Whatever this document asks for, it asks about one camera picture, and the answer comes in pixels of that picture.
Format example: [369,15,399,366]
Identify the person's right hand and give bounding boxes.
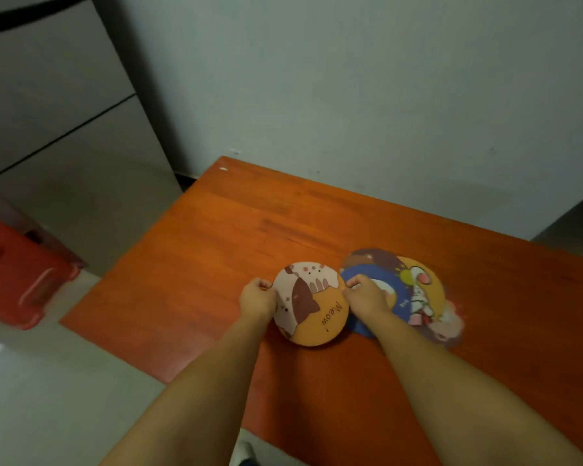
[342,274,393,327]

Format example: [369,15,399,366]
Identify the person's left hand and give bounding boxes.
[238,278,279,327]

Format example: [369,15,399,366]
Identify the round orange cat coaster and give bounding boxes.
[271,261,350,348]

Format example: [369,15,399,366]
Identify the person's left forearm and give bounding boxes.
[98,313,273,466]

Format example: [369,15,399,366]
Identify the person's right forearm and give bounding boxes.
[362,308,583,466]

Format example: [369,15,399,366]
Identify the round brown coaster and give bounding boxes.
[342,248,410,276]

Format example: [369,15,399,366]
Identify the round blue coaster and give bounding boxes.
[340,264,415,339]

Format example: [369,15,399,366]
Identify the round yellow cartoon coaster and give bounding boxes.
[396,256,447,327]

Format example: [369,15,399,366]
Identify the grey refrigerator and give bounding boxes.
[0,0,184,278]

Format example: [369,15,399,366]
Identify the red plastic stool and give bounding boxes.
[0,214,88,331]

